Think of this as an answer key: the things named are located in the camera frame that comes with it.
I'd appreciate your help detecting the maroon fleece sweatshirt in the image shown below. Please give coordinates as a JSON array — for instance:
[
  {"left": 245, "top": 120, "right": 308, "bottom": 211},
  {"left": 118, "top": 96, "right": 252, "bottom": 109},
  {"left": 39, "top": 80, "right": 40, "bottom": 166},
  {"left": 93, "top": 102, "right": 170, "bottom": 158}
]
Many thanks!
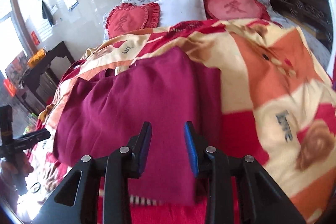
[{"left": 54, "top": 47, "right": 222, "bottom": 205}]

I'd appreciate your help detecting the person's left hand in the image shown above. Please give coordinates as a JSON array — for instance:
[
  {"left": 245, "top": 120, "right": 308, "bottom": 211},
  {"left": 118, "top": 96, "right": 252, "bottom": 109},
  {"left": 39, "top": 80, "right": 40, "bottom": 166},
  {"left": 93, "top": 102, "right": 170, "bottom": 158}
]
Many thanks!
[{"left": 0, "top": 151, "right": 35, "bottom": 198}]

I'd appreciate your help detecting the red box on floor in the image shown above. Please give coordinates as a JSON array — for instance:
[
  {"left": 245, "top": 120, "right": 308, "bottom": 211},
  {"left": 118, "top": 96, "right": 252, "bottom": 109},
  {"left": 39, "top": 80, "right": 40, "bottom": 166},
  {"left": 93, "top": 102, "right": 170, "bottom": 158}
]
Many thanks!
[{"left": 3, "top": 79, "right": 17, "bottom": 97}]

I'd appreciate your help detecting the dark wooden side table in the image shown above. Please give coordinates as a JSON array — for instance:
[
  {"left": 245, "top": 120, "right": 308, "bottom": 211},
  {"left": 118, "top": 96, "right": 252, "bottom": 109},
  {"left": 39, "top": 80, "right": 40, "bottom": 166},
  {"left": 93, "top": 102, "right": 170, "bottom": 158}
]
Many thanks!
[{"left": 17, "top": 41, "right": 75, "bottom": 115}]

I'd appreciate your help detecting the yellow plastic basket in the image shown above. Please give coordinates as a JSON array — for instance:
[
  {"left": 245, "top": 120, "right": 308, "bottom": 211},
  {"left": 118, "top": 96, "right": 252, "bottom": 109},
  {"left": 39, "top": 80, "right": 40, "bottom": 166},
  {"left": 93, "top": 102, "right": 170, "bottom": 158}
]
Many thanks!
[{"left": 27, "top": 48, "right": 46, "bottom": 68}]

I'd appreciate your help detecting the orange red patterned blanket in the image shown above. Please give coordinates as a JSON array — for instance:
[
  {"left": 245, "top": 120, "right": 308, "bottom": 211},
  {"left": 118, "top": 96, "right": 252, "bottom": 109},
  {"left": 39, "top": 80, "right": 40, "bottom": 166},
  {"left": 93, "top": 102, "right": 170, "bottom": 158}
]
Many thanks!
[{"left": 38, "top": 19, "right": 335, "bottom": 223}]

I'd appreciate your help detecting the left red heart pillow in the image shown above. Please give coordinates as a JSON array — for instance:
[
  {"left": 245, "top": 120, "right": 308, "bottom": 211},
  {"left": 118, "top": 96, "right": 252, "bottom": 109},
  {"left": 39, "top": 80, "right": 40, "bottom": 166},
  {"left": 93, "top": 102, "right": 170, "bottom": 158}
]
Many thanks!
[{"left": 104, "top": 2, "right": 160, "bottom": 39}]

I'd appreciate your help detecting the red heart pillow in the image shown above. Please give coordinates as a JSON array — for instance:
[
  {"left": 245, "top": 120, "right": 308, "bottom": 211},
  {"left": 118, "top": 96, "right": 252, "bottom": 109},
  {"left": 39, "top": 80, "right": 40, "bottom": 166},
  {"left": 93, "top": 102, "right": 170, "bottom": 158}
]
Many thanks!
[
  {"left": 104, "top": 2, "right": 160, "bottom": 39},
  {"left": 204, "top": 0, "right": 270, "bottom": 20}
]

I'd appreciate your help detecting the white pillow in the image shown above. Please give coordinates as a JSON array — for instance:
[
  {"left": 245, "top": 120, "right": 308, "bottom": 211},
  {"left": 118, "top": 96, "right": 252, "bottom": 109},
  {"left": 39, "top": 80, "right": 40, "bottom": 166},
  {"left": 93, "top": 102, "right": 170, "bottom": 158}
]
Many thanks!
[{"left": 156, "top": 0, "right": 207, "bottom": 27}]

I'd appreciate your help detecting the right red heart pillow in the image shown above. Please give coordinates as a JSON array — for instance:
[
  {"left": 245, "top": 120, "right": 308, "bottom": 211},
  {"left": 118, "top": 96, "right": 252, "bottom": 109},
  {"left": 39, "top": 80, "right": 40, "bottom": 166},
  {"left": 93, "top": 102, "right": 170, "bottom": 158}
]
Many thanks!
[{"left": 204, "top": 0, "right": 270, "bottom": 20}]

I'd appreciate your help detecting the dark carved wooden headboard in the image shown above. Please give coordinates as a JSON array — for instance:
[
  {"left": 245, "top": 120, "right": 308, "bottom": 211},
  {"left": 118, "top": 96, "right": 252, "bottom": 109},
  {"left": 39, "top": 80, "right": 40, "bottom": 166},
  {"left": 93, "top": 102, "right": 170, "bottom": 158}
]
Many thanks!
[{"left": 270, "top": 0, "right": 333, "bottom": 52}]

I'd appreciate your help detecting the red paper wall sign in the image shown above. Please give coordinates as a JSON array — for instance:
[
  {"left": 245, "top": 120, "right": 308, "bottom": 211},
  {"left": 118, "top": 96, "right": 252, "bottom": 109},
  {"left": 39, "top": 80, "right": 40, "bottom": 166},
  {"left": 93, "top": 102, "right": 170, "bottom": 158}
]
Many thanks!
[{"left": 31, "top": 31, "right": 40, "bottom": 46}]

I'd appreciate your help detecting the dark cloth hanging on wall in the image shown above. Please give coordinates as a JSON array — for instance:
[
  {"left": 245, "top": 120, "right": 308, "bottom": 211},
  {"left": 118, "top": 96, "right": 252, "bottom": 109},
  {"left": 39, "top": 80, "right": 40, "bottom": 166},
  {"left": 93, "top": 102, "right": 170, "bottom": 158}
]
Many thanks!
[{"left": 42, "top": 0, "right": 55, "bottom": 27}]

